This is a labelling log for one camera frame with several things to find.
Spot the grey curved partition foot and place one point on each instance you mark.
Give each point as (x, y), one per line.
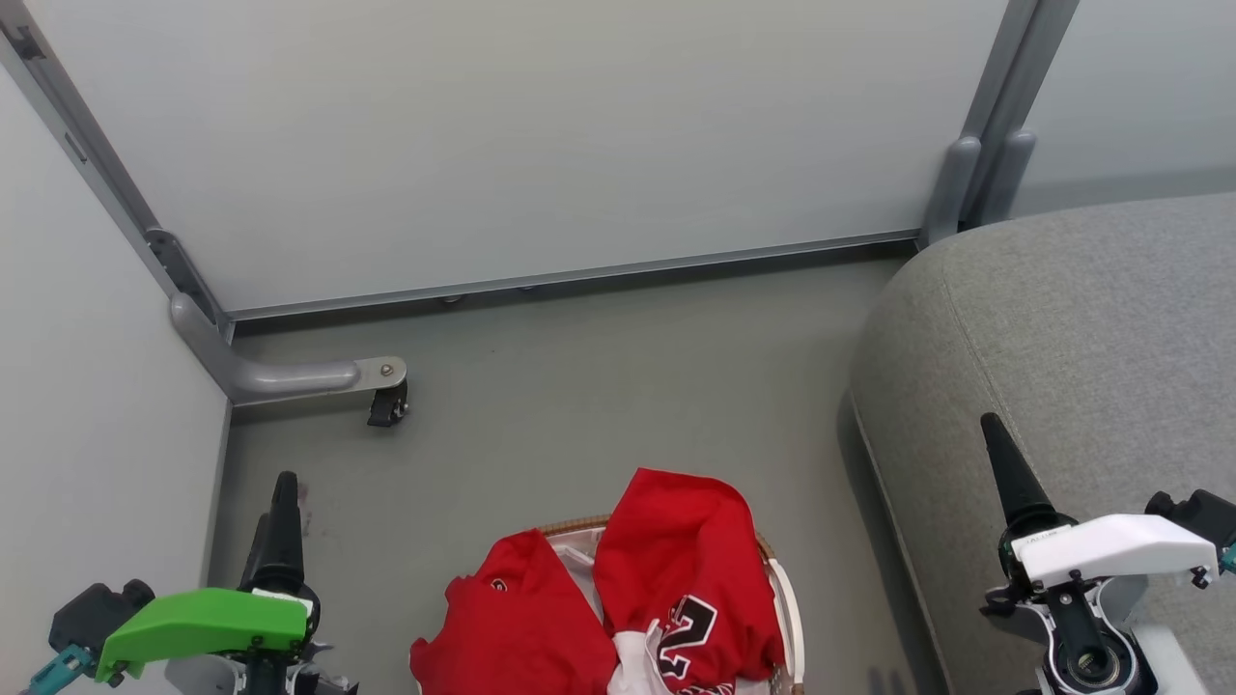
(270, 375)

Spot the plain red shirt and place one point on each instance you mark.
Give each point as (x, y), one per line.
(517, 627)

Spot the grey fabric sofa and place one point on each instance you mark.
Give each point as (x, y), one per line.
(1072, 386)

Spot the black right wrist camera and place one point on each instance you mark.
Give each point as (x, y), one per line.
(1202, 514)

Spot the black caster wheel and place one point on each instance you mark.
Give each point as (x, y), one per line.
(388, 405)

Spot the grey partition bottom rail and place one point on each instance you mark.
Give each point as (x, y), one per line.
(579, 273)

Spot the cream laundry basket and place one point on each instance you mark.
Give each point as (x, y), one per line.
(787, 608)

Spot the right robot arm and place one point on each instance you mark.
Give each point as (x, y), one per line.
(1096, 642)

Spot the red jersey with number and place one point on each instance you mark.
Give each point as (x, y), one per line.
(690, 560)

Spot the white garment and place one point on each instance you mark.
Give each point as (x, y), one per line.
(634, 666)

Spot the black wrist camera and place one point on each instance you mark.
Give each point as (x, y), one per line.
(95, 610)
(1202, 514)

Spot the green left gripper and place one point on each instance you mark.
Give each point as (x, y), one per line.
(208, 623)

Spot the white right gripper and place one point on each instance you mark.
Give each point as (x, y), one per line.
(1110, 548)

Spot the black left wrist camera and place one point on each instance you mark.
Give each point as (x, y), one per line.
(95, 610)

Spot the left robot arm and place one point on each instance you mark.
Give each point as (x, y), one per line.
(290, 681)

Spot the grey double partition post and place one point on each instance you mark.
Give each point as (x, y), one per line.
(995, 125)

